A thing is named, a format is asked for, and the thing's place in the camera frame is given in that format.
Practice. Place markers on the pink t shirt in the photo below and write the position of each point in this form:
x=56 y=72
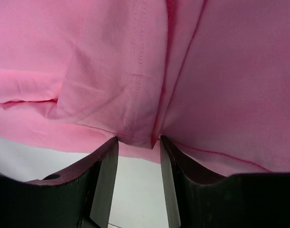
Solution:
x=211 y=75

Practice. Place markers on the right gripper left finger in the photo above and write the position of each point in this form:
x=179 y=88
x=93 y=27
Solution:
x=78 y=196

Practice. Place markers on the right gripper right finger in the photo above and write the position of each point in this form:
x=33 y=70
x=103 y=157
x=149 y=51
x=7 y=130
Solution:
x=197 y=197

